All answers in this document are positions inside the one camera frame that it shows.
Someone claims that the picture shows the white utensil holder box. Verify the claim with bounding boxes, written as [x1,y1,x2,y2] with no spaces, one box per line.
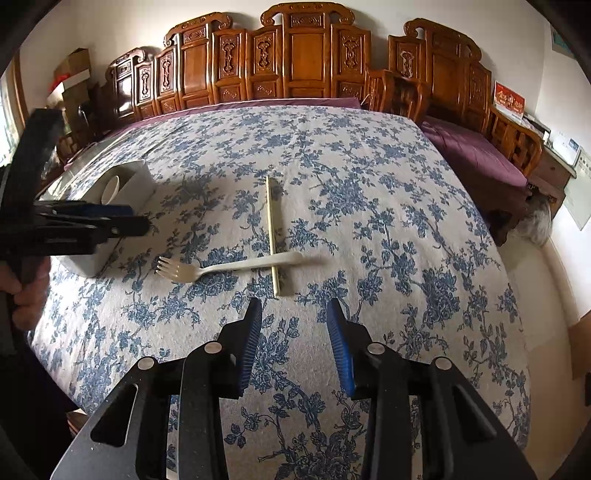
[46,159,156,278]

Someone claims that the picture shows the blue floral tablecloth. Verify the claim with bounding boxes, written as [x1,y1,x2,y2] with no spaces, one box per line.
[27,105,533,480]

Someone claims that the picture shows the grey translucent plastic bag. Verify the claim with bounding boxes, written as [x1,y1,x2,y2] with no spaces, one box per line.
[516,198,553,246]

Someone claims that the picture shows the cream plastic fork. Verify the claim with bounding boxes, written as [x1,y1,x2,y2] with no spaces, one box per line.
[156,251,304,284]

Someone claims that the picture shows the white box with blue label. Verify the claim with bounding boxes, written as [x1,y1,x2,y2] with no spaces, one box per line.
[551,133,583,168]

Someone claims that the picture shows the wooden side cabinet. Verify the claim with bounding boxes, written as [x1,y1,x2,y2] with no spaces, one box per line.
[530,150,576,214]

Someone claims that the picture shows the stacked cardboard boxes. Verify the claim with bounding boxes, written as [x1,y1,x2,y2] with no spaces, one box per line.
[52,48,92,90]

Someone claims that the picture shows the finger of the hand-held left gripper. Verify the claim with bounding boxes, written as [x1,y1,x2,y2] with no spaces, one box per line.
[32,215,151,258]
[34,200,136,221]

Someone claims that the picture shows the light bamboo chopstick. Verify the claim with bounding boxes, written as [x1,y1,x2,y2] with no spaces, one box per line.
[265,174,281,297]

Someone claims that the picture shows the person's left hand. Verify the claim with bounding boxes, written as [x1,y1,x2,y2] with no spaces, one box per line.
[0,262,50,328]

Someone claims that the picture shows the red desk calendar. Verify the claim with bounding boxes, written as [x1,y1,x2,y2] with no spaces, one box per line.
[493,82,527,123]

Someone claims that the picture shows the pale wall chart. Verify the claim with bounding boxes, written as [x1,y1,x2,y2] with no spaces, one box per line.
[565,148,591,232]

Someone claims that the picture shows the large cream plastic spoon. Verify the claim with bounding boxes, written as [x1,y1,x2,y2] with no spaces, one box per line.
[100,174,123,205]

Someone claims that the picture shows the long purple bench cushion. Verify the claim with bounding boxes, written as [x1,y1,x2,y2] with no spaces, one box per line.
[98,96,363,140]

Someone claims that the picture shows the wooden armchair purple cushion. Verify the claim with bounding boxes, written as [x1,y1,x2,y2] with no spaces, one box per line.
[388,18,546,186]

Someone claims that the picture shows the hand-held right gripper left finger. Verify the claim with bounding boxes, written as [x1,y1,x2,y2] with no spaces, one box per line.
[51,298,263,480]

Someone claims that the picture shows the carved wooden armchair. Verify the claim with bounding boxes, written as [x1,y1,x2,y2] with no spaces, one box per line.
[364,68,428,124]

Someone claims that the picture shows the short purple bench cushion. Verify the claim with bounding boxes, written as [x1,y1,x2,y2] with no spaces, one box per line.
[417,115,530,195]

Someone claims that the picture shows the long carved wooden bench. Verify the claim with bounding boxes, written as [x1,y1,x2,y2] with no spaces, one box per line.
[106,2,373,128]

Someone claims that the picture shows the green wall poster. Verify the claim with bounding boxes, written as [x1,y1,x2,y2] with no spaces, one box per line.
[551,25,576,57]

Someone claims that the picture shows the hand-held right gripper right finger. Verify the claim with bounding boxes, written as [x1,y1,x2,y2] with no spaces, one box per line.
[326,298,537,480]

